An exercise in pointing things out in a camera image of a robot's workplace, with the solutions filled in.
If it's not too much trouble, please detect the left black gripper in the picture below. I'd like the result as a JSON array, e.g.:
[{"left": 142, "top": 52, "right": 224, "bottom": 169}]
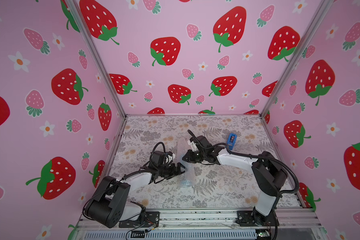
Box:
[{"left": 156, "top": 162, "right": 187, "bottom": 179}]

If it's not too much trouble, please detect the clear bubble wrap sheet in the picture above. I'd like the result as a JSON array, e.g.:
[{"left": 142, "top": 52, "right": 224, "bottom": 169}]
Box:
[{"left": 171, "top": 138, "right": 197, "bottom": 189}]

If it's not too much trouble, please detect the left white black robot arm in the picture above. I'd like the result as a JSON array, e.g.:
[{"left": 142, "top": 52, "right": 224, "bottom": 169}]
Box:
[{"left": 82, "top": 163, "right": 186, "bottom": 229}]

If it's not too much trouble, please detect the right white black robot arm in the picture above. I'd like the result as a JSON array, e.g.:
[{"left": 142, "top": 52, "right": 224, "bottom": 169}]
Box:
[{"left": 182, "top": 147, "right": 291, "bottom": 218}]

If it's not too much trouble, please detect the blue tape dispenser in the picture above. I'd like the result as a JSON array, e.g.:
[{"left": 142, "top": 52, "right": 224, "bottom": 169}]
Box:
[{"left": 227, "top": 133, "right": 237, "bottom": 151}]

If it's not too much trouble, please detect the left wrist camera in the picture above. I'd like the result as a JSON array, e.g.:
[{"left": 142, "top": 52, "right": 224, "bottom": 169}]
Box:
[{"left": 151, "top": 151, "right": 176, "bottom": 167}]

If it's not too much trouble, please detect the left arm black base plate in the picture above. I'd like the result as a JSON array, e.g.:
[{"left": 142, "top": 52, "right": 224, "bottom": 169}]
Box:
[{"left": 119, "top": 211, "right": 160, "bottom": 228}]

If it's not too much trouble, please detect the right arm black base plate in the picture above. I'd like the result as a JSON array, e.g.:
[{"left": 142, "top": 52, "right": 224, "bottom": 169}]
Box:
[{"left": 235, "top": 209, "right": 280, "bottom": 227}]

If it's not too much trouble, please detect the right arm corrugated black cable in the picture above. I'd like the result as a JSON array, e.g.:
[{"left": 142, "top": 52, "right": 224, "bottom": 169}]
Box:
[{"left": 187, "top": 129, "right": 301, "bottom": 194}]

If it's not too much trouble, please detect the aluminium mounting rail frame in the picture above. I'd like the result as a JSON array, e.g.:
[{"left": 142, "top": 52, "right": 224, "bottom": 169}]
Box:
[{"left": 70, "top": 208, "right": 329, "bottom": 240}]

